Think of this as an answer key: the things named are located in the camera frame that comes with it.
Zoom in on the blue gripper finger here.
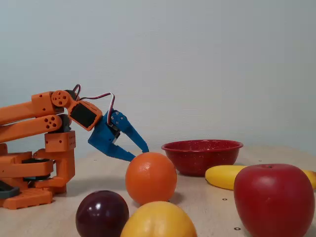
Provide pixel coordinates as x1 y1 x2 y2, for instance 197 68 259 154
103 144 136 162
110 111 150 154

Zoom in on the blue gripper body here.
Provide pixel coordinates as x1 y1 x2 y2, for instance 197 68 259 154
88 110 121 158

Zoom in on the yellow-orange peach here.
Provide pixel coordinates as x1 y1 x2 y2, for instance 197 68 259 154
120 201 198 237

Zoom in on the orange robot base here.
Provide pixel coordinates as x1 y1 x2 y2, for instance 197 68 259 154
0 143 67 210

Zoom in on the red speckled bowl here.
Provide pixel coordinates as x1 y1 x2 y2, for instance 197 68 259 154
161 139 244 177

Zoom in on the orange fruit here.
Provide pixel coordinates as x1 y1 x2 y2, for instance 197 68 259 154
125 152 178 206

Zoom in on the dark purple plum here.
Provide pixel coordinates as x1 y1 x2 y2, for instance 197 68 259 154
75 190 130 237

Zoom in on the dark grey clamp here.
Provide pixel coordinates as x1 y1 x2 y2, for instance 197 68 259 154
0 180 20 199

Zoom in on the yellow banana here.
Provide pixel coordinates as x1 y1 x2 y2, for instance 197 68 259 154
204 164 316 191

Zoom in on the red apple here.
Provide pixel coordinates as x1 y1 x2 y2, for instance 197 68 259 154
233 163 316 237

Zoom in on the red white black servo cable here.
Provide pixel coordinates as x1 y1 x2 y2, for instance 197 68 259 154
73 83 116 124

